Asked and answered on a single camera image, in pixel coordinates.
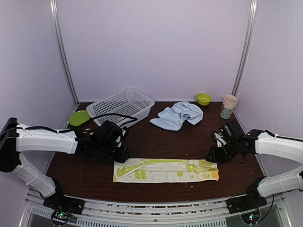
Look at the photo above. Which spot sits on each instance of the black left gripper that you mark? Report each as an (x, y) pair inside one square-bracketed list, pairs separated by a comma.
[(120, 157)]

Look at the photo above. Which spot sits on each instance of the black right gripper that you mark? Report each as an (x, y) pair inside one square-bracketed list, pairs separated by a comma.
[(215, 156)]

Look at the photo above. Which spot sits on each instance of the green patterned white towel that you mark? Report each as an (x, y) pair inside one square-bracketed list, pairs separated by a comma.
[(161, 170)]

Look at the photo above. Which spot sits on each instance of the light blue towel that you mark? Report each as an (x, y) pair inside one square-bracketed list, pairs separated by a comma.
[(172, 118)]

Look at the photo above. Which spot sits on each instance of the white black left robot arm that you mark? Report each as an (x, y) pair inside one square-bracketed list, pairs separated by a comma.
[(16, 138)]

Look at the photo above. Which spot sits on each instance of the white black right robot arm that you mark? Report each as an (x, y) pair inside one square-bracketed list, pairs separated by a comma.
[(267, 143)]

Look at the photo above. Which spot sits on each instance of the green plate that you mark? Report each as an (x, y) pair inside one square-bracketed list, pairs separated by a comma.
[(78, 118)]

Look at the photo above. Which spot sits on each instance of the floral ceramic cup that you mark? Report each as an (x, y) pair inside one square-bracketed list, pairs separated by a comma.
[(228, 105)]

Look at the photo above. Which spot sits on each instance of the white perforated plastic basket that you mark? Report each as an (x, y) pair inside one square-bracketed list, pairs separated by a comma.
[(124, 108)]

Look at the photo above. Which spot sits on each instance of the small green bowl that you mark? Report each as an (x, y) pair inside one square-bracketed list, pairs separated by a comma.
[(203, 99)]

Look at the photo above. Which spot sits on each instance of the right circuit board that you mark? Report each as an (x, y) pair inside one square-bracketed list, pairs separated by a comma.
[(250, 218)]

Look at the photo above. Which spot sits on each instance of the circuit board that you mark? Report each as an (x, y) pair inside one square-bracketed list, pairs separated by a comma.
[(60, 218), (250, 218)]

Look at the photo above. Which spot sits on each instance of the left circuit board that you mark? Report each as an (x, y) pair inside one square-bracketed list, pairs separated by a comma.
[(60, 218)]

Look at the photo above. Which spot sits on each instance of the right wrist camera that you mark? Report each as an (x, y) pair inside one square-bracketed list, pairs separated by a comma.
[(231, 131)]

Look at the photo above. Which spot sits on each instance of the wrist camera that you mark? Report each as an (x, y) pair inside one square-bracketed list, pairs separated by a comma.
[(231, 131), (110, 134)]

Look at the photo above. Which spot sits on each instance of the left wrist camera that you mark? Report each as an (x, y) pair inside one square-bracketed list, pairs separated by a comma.
[(110, 134)]

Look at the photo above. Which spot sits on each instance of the right aluminium corner post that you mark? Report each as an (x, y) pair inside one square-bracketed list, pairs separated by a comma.
[(246, 47)]

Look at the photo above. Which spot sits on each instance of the aluminium corner post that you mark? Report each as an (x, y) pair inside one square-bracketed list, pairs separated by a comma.
[(62, 52), (246, 47)]

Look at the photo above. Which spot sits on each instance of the left aluminium corner post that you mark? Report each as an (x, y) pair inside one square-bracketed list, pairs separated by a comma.
[(62, 52)]

